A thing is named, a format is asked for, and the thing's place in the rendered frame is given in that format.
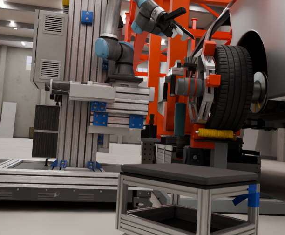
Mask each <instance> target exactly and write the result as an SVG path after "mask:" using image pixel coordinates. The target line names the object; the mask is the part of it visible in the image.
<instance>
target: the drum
mask: <svg viewBox="0 0 285 235"><path fill-rule="evenodd" d="M176 95H182V96H186V97H200V96H203V95H204V80H202V79H198V78H187V77H184V78H177V80H176Z"/></svg>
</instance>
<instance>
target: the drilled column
mask: <svg viewBox="0 0 285 235"><path fill-rule="evenodd" d="M153 147H154V142H145V141H142V152H141V164H152V163H153Z"/></svg>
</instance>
